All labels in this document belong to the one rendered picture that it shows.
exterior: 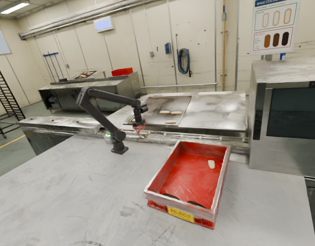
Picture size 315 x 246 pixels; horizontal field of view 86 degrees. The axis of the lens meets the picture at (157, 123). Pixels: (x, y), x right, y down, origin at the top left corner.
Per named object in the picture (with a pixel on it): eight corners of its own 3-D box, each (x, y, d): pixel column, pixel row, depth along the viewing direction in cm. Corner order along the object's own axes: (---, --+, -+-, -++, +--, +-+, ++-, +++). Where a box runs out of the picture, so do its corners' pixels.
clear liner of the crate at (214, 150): (143, 206, 82) (139, 192, 78) (179, 150, 119) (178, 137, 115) (216, 233, 66) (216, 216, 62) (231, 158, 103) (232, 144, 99)
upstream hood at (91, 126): (20, 127, 211) (16, 121, 207) (34, 121, 225) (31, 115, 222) (95, 135, 157) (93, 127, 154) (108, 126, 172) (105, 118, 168)
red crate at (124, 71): (112, 76, 481) (110, 71, 475) (118, 73, 510) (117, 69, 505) (127, 74, 462) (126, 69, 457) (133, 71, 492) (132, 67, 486)
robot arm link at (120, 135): (69, 100, 104) (74, 102, 97) (84, 84, 108) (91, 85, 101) (114, 139, 133) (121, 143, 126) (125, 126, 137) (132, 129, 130)
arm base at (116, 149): (110, 152, 132) (121, 154, 126) (107, 143, 129) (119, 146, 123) (117, 146, 139) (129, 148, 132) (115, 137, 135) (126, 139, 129)
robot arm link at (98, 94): (80, 94, 108) (87, 96, 101) (82, 86, 108) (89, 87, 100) (133, 106, 139) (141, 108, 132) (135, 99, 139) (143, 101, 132)
